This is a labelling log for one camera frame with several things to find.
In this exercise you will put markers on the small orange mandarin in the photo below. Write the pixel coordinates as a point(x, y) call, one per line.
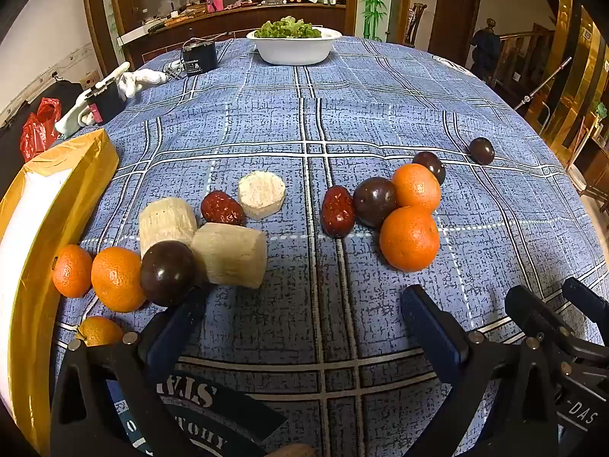
point(71, 270)

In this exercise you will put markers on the green lettuce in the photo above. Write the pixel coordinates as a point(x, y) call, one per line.
point(288, 28)

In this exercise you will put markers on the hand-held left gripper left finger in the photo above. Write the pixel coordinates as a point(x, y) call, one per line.
point(166, 338)

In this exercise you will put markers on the yellow foam tray box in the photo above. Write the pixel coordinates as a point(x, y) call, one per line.
point(28, 247)

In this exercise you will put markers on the wooden counter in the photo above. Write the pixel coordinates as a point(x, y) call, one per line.
point(295, 13)

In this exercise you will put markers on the black box with pink label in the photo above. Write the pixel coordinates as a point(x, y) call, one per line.
point(104, 102)

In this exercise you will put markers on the white glove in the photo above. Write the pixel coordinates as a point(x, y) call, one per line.
point(142, 78)

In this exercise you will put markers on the metal mop stick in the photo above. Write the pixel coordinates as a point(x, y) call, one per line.
point(542, 83)

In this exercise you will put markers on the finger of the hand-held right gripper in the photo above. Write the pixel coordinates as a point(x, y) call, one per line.
point(533, 309)
point(585, 297)

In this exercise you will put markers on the black battery box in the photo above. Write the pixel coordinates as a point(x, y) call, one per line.
point(200, 59)

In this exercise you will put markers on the white bowl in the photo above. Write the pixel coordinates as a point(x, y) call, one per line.
point(295, 52)

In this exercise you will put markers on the white flat box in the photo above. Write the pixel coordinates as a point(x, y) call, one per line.
point(134, 34)

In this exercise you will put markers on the dark purple passion fruit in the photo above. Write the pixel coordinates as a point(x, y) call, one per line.
point(481, 150)
point(375, 201)
point(166, 273)
point(432, 164)

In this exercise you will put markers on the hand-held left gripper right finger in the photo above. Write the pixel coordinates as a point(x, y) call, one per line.
point(428, 328)

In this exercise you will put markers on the wooden chair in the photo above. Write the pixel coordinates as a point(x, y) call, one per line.
point(416, 24)

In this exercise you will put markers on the large orange mandarin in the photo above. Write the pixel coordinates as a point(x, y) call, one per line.
point(409, 238)

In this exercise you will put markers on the red date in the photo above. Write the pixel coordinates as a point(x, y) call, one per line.
point(222, 207)
point(338, 210)

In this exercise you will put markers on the brown wooden door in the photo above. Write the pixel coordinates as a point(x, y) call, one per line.
point(454, 14)

